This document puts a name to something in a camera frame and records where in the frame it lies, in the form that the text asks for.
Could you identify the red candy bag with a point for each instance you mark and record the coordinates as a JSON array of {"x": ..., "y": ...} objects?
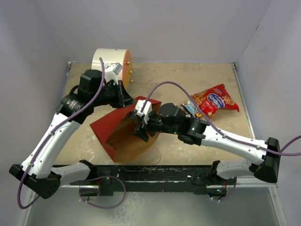
[{"x": 213, "y": 99}]

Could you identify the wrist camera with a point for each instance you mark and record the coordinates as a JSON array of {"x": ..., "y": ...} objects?
[
  {"x": 112, "y": 71},
  {"x": 143, "y": 109}
]

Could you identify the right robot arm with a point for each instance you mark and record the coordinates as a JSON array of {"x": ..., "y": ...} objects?
[{"x": 258, "y": 157}]

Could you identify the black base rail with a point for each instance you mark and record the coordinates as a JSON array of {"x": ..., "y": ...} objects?
[{"x": 196, "y": 179}]

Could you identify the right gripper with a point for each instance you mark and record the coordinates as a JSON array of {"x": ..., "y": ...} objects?
[{"x": 141, "y": 132}]

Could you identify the red paper bag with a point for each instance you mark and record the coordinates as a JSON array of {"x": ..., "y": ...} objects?
[{"x": 115, "y": 131}]

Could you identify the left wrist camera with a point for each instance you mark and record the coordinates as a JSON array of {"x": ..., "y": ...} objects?
[{"x": 112, "y": 71}]

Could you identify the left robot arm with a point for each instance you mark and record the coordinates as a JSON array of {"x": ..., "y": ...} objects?
[{"x": 95, "y": 88}]

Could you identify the white cylinder drum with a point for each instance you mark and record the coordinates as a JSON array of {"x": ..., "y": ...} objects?
[{"x": 110, "y": 56}]

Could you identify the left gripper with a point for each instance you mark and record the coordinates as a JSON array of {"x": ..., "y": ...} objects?
[{"x": 123, "y": 99}]

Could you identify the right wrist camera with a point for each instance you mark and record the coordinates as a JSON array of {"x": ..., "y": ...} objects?
[{"x": 143, "y": 109}]

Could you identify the silver blue snack wrapper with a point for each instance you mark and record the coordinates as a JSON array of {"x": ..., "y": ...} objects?
[{"x": 189, "y": 108}]

